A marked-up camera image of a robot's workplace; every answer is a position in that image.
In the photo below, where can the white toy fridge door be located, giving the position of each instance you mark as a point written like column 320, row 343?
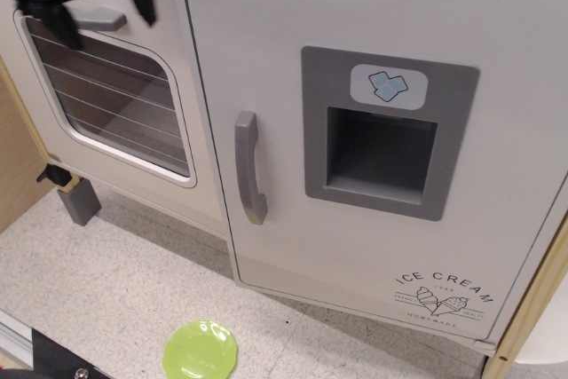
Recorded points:
column 461, row 276

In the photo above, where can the grey fridge door handle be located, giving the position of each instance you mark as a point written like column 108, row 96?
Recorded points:
column 245, row 138

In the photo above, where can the green plastic plate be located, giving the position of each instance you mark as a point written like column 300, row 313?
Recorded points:
column 200, row 349

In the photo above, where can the wooden side panel left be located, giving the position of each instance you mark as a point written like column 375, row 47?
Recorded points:
column 21, row 158

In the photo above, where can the grey oven door handle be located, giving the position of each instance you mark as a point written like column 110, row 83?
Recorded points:
column 99, row 19

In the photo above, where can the grey ice dispenser recess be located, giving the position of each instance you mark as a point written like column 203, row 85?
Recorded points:
column 383, row 132

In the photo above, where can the wooden frame post right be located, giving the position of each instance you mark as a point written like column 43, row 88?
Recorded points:
column 544, row 284

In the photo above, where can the white toy oven door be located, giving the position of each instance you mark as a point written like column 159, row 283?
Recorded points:
column 123, row 111

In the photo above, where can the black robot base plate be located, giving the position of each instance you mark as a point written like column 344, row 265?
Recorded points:
column 51, row 361

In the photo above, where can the black clamp knob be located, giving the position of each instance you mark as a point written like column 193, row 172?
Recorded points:
column 57, row 175

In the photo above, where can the grey kitchen leg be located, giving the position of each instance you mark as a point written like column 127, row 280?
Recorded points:
column 82, row 203

